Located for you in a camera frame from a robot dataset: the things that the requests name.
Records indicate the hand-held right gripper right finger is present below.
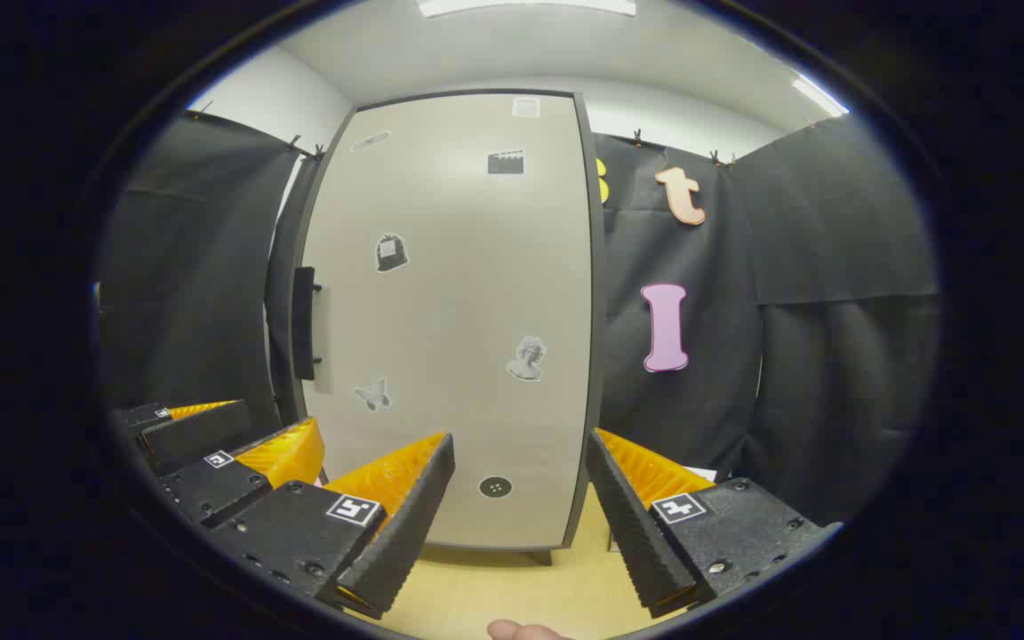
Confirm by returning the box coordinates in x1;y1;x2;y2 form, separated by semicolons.
584;428;842;621

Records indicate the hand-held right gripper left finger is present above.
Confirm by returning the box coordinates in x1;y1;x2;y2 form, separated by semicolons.
208;432;457;621

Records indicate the dark grey cabinet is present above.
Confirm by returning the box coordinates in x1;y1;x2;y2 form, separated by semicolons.
265;87;608;567

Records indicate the small ceiling light panel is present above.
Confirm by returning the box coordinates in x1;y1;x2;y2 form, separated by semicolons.
790;76;851;118

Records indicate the black cabinet door handle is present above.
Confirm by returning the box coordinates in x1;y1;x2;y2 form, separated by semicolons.
291;266;324;381

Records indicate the black backdrop cloth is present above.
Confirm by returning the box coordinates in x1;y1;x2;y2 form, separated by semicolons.
96;111;941;525

